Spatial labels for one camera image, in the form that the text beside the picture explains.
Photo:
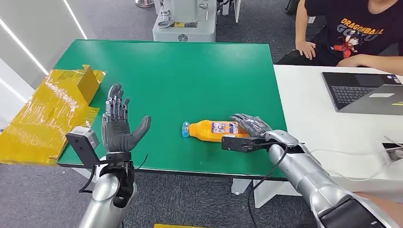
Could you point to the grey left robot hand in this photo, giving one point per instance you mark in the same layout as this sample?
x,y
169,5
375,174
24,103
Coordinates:
x,y
116,135

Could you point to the chrome round stand base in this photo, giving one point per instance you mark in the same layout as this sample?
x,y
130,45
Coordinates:
x,y
144,3

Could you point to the white table foot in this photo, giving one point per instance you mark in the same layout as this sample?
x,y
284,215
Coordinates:
x,y
239,187

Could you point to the black chair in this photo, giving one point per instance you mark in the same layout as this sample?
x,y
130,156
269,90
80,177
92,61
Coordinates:
x,y
292,6

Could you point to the green table mat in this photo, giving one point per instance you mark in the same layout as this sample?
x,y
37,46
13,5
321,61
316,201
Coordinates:
x,y
176,81

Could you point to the yellow taped cardboard box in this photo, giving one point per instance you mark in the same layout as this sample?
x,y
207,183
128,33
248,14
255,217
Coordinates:
x,y
47,119

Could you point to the black and white device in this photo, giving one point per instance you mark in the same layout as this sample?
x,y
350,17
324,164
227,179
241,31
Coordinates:
x,y
393,151

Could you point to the white desk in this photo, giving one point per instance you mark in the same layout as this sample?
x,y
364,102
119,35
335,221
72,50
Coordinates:
x,y
302,104

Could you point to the yellow flat object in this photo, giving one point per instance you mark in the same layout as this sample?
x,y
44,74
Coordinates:
x,y
170,226

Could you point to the person's right forearm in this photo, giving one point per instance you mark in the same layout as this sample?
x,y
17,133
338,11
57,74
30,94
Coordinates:
x,y
301,22

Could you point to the person's knee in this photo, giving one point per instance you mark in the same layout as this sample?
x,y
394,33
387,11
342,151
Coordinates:
x,y
390,206

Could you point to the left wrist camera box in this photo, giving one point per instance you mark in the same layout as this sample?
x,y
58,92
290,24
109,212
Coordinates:
x,y
83,133

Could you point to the white panel legs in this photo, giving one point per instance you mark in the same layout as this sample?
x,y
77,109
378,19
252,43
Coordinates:
x,y
234,9

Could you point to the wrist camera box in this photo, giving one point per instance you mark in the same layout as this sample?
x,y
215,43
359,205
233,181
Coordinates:
x,y
234,144
83,133

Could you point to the person's hand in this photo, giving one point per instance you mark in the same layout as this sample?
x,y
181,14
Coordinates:
x,y
349,60
305,49

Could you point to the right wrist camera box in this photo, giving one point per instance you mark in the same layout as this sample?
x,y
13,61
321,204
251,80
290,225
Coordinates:
x,y
234,144

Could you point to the person's right hand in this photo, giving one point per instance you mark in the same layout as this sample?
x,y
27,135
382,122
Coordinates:
x,y
305,49

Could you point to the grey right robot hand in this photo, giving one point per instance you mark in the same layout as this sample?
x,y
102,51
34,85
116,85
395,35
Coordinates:
x,y
253,124

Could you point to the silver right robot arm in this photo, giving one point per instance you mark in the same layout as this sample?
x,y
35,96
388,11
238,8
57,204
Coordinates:
x,y
302,176

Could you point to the person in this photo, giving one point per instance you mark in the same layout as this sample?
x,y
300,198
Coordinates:
x,y
362,34

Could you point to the dark grey laptop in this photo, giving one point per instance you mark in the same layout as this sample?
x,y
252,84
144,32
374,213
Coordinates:
x,y
349,91

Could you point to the orange bottle with clear cap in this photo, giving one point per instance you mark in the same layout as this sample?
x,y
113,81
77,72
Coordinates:
x,y
204,130

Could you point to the white machine base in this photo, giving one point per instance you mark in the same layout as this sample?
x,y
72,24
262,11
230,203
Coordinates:
x,y
189,31

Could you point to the person's left hand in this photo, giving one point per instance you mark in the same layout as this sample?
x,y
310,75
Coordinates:
x,y
349,60

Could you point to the person's left forearm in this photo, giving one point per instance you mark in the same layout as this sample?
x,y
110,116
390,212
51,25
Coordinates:
x,y
384,64

